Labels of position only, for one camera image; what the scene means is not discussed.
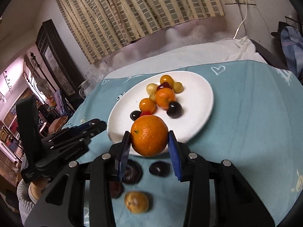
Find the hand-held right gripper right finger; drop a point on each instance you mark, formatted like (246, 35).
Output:
(175, 158)

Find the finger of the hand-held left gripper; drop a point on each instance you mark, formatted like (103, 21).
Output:
(94, 128)
(80, 125)

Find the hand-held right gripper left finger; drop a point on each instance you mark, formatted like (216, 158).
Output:
(124, 156)

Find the large rough orange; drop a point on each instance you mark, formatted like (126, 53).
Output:
(149, 136)

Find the small dark plum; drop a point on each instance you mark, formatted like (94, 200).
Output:
(135, 115)

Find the small red fruit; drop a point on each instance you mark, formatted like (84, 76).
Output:
(145, 113)

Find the white oval plate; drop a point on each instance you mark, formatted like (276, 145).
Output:
(189, 108)

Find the rough mandarin orange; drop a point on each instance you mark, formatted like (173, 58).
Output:
(165, 97)

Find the small pale loquat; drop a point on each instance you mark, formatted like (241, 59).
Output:
(153, 96)

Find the yellow loquat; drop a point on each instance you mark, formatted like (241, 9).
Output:
(152, 88)

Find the small yellow-green loquat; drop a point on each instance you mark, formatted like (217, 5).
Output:
(178, 87)

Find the red plum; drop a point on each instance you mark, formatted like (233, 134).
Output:
(164, 86)
(116, 190)

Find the small smooth orange fruit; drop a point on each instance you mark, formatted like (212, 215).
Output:
(166, 80)

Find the person's left hand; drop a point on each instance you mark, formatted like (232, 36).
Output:
(36, 189)

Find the wrinkled dark passion fruit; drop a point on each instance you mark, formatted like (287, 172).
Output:
(132, 172)

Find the brown cushioned chair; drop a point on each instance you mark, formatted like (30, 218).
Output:
(59, 124)

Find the white kettle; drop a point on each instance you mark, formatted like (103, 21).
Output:
(85, 88)

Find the brown yellow passion fruit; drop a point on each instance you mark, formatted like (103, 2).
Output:
(136, 201)

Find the dark framed picture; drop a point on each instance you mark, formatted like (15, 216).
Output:
(56, 56)

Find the teal printed tablecloth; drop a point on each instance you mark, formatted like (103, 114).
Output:
(248, 127)

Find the white bed sheet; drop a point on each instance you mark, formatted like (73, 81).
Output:
(201, 52)

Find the checked beige curtain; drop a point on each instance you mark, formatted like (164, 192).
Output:
(132, 16)

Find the blue clothes pile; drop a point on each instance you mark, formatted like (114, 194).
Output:
(292, 49)

